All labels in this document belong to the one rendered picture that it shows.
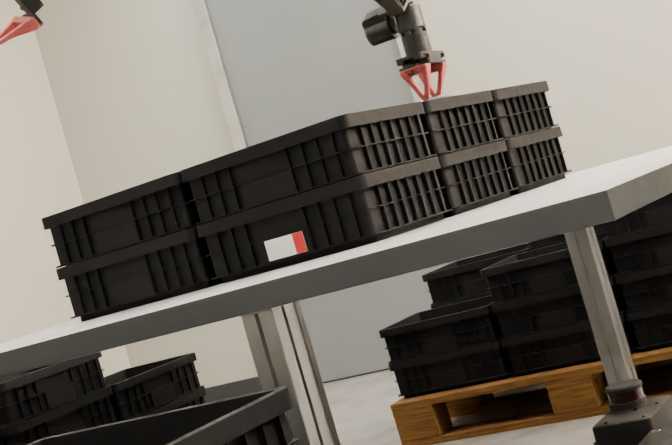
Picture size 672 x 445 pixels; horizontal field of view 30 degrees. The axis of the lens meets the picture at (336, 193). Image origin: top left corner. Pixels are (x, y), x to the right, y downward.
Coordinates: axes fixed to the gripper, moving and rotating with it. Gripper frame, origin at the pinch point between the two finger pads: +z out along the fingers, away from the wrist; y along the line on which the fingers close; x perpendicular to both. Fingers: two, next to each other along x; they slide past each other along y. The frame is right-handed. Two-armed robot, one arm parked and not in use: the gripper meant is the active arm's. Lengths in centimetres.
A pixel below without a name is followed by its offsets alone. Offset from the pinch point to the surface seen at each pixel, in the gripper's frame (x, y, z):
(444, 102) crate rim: 9.8, 13.1, 3.5
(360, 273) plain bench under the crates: 29, 86, 30
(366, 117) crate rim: 10.0, 43.0, 4.7
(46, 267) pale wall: -356, -209, -6
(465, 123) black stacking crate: 8.6, 4.7, 8.0
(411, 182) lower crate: 8.7, 31.8, 17.6
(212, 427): 41, 136, 41
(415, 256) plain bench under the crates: 38, 86, 30
